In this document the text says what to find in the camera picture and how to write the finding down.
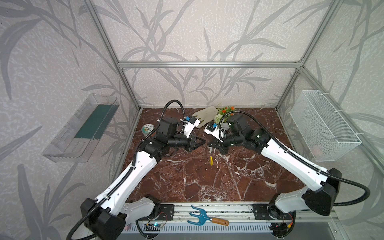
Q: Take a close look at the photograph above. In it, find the clear plastic wall shelf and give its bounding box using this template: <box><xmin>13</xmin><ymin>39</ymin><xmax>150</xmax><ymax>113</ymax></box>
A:
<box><xmin>42</xmin><ymin>94</ymin><xmax>120</xmax><ymax>163</ymax></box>

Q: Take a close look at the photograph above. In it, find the left black arm cable conduit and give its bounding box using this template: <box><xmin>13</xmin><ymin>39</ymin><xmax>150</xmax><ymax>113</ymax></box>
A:
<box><xmin>65</xmin><ymin>99</ymin><xmax>187</xmax><ymax>240</ymax></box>

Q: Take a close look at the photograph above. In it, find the right circuit board with wires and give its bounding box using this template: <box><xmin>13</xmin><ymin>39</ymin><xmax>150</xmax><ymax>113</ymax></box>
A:
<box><xmin>269</xmin><ymin>222</ymin><xmax>295</xmax><ymax>238</ymax></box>

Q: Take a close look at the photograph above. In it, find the white wire mesh basket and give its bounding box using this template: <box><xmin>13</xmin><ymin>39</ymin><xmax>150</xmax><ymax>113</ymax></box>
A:
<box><xmin>290</xmin><ymin>90</ymin><xmax>362</xmax><ymax>162</ymax></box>

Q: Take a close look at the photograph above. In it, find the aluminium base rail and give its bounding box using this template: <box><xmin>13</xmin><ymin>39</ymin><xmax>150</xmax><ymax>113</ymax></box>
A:
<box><xmin>119</xmin><ymin>201</ymin><xmax>338</xmax><ymax>224</ymax></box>

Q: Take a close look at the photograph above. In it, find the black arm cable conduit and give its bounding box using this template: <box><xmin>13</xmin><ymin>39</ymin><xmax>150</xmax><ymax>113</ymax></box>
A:
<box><xmin>218</xmin><ymin>110</ymin><xmax>371</xmax><ymax>207</ymax></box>
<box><xmin>65</xmin><ymin>99</ymin><xmax>187</xmax><ymax>240</ymax></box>

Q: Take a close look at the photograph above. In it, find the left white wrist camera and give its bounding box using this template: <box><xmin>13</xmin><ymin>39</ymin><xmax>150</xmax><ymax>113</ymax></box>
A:
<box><xmin>184</xmin><ymin>116</ymin><xmax>201</xmax><ymax>138</ymax></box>

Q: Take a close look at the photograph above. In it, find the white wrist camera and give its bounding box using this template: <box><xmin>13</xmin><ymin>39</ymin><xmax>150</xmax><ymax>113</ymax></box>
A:
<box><xmin>184</xmin><ymin>116</ymin><xmax>201</xmax><ymax>138</ymax></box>
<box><xmin>204</xmin><ymin>121</ymin><xmax>225</xmax><ymax>142</ymax></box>

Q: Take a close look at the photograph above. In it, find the beige gardening glove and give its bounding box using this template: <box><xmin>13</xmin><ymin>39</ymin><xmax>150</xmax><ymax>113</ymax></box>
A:
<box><xmin>192</xmin><ymin>106</ymin><xmax>218</xmax><ymax>129</ymax></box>

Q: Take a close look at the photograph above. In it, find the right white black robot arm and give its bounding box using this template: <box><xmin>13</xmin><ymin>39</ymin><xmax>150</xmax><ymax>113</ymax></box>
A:
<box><xmin>204</xmin><ymin>114</ymin><xmax>340</xmax><ymax>219</ymax></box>

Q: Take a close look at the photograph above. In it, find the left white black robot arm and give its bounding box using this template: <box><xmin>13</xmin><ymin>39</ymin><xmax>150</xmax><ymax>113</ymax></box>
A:
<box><xmin>79</xmin><ymin>116</ymin><xmax>206</xmax><ymax>240</ymax></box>

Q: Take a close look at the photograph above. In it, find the white pot with flowers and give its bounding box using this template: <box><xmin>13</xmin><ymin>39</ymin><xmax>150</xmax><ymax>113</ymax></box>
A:
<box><xmin>214</xmin><ymin>106</ymin><xmax>236</xmax><ymax>130</ymax></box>

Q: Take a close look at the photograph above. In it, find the left green circuit board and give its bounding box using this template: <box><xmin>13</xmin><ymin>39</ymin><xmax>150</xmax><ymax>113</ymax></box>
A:
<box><xmin>145</xmin><ymin>222</ymin><xmax>166</xmax><ymax>232</ymax></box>

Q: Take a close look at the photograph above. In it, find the right black arm cable conduit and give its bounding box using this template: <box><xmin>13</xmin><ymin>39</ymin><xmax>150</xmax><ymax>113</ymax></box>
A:
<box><xmin>218</xmin><ymin>110</ymin><xmax>371</xmax><ymax>207</ymax></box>

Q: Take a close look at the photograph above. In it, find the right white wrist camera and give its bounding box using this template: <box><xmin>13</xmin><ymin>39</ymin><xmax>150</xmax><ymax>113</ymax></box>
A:
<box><xmin>204</xmin><ymin>121</ymin><xmax>225</xmax><ymax>142</ymax></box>

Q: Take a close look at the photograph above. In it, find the blue hand rake wooden handle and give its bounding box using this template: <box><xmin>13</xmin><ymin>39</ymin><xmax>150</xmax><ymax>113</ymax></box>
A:
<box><xmin>187</xmin><ymin>205</ymin><xmax>229</xmax><ymax>226</ymax></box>

